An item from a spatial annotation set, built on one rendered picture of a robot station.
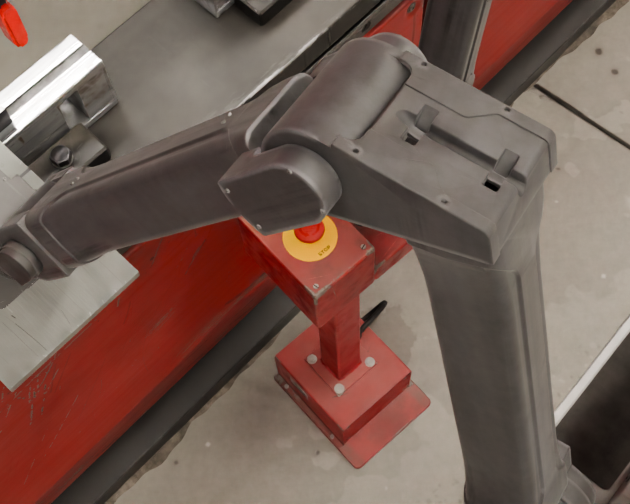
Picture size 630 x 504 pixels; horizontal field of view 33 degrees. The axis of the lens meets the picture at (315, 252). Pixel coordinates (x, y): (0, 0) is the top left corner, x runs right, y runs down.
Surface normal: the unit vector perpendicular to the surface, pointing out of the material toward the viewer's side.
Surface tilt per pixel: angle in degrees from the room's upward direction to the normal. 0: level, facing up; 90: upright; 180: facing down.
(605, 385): 0
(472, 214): 12
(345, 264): 0
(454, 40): 78
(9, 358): 0
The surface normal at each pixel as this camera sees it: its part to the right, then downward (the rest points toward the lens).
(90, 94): 0.72, 0.63
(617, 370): -0.04, -0.40
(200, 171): -0.56, 0.66
